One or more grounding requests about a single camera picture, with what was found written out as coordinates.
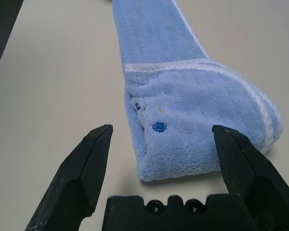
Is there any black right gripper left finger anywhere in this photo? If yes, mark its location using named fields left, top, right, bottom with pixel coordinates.
left=25, top=124, right=114, bottom=231

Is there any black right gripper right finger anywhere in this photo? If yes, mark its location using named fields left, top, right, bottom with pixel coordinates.
left=211, top=124, right=289, bottom=231

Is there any light blue terry towel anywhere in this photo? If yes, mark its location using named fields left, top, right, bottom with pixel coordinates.
left=109, top=0, right=284, bottom=183

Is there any black foam floor mat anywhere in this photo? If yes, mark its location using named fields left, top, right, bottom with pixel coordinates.
left=0, top=0, right=25, bottom=84

